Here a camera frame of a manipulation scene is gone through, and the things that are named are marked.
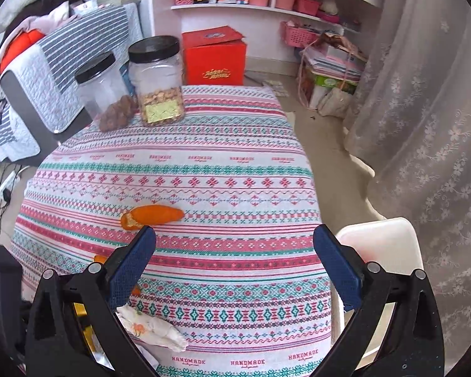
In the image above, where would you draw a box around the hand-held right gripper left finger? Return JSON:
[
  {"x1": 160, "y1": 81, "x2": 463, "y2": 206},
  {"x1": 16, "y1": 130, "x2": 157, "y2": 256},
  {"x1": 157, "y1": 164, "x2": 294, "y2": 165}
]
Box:
[{"x1": 25, "y1": 226, "x2": 169, "y2": 377}]

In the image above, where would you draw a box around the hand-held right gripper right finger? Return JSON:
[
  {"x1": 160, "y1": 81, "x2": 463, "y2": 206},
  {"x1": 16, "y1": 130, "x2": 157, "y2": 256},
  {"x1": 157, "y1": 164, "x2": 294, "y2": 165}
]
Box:
[{"x1": 313, "y1": 225, "x2": 445, "y2": 377}]

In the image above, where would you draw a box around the white plastic bin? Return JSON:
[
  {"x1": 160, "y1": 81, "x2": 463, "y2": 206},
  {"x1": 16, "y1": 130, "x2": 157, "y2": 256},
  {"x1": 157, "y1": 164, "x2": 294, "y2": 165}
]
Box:
[{"x1": 330, "y1": 218, "x2": 424, "y2": 362}]

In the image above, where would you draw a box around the large orange peel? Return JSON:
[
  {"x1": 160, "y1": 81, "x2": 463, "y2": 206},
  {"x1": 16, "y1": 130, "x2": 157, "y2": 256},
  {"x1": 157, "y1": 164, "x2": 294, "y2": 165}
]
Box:
[{"x1": 120, "y1": 205, "x2": 185, "y2": 230}]

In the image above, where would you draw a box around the crumpled white tissue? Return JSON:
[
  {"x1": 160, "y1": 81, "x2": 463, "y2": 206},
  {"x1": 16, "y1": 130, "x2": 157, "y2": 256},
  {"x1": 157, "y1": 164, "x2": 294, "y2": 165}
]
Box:
[{"x1": 116, "y1": 305, "x2": 188, "y2": 352}]

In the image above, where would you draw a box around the white power strip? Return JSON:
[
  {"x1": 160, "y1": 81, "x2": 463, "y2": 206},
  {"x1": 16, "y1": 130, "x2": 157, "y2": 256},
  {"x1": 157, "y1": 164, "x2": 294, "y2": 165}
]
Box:
[{"x1": 0, "y1": 171, "x2": 22, "y2": 205}]

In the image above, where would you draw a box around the patterned woven tablecloth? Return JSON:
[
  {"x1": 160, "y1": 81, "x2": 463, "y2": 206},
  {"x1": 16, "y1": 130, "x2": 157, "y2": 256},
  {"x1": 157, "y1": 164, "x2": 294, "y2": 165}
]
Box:
[{"x1": 10, "y1": 84, "x2": 334, "y2": 377}]

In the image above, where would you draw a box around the cream tote bag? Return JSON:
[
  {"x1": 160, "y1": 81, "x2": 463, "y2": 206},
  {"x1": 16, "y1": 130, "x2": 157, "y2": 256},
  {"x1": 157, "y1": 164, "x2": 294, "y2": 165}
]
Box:
[{"x1": 318, "y1": 86, "x2": 354, "y2": 117}]

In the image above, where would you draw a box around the striped printed cloth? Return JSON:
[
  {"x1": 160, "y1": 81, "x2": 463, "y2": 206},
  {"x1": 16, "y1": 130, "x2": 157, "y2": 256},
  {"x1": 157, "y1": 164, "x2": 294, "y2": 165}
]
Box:
[{"x1": 0, "y1": 94, "x2": 40, "y2": 161}]

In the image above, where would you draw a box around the floral lace curtain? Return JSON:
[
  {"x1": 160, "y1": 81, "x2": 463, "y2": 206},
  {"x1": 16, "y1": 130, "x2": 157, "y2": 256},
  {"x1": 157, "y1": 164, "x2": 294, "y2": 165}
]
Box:
[{"x1": 343, "y1": 0, "x2": 471, "y2": 362}]

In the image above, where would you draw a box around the green white cardboard box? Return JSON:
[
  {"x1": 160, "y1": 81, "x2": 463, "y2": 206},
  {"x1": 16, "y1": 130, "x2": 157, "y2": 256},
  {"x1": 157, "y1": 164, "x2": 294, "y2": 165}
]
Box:
[{"x1": 300, "y1": 67, "x2": 358, "y2": 111}]

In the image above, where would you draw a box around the clear jar with brown nuts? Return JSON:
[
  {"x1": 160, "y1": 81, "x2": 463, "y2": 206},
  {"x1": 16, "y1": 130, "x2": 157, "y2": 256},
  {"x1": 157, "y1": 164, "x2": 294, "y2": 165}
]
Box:
[{"x1": 75, "y1": 52, "x2": 139, "y2": 132}]

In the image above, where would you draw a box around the clear jar with yellow label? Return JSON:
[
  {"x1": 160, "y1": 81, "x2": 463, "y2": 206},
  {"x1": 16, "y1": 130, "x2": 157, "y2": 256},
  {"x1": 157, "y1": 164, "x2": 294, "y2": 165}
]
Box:
[{"x1": 128, "y1": 36, "x2": 186, "y2": 127}]

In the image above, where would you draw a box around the mosaic tile sheet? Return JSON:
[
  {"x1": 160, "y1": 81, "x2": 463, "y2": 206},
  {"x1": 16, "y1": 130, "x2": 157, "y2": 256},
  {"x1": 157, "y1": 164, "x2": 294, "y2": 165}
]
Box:
[{"x1": 263, "y1": 79, "x2": 289, "y2": 97}]

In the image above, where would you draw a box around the stack of papers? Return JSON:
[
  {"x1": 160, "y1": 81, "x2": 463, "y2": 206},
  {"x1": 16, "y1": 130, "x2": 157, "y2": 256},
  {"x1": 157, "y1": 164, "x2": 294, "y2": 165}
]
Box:
[{"x1": 304, "y1": 43, "x2": 367, "y2": 81}]

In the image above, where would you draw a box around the red cardboard box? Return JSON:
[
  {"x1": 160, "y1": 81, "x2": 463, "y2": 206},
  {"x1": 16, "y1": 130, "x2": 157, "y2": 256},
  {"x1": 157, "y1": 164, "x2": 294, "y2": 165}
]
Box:
[{"x1": 181, "y1": 39, "x2": 247, "y2": 86}]

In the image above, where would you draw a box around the grey striped quilt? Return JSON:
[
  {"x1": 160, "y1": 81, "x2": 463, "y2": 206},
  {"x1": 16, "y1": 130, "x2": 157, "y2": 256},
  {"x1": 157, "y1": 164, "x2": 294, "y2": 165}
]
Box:
[{"x1": 0, "y1": 4, "x2": 144, "y2": 134}]

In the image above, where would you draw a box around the large pink hanging basket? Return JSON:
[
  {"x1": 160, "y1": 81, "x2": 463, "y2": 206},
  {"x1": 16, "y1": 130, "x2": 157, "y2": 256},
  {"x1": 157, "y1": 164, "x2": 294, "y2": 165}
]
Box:
[{"x1": 280, "y1": 21, "x2": 318, "y2": 46}]

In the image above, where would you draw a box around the orange garment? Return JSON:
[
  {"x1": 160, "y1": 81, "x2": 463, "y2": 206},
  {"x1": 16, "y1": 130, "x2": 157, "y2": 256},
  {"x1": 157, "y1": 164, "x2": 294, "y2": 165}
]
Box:
[{"x1": 0, "y1": 29, "x2": 44, "y2": 67}]

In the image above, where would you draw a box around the white bookshelf unit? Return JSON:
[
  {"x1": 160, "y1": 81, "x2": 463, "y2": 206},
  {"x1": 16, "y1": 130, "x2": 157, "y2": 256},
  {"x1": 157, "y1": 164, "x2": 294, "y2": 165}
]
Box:
[{"x1": 149, "y1": 0, "x2": 387, "y2": 44}]

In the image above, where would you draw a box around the pink shelf basket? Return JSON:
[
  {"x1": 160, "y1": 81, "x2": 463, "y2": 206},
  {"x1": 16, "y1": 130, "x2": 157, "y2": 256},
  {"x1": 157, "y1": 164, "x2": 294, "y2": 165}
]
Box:
[{"x1": 294, "y1": 0, "x2": 322, "y2": 17}]

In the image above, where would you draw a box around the pale pink garment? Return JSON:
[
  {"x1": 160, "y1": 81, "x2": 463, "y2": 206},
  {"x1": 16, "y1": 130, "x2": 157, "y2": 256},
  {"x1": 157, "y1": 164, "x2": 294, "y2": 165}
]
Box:
[{"x1": 24, "y1": 2, "x2": 71, "y2": 34}]

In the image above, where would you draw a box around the white blue carton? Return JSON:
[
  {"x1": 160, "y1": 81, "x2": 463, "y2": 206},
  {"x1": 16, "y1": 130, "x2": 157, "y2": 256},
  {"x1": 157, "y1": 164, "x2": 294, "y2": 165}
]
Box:
[{"x1": 73, "y1": 0, "x2": 99, "y2": 18}]

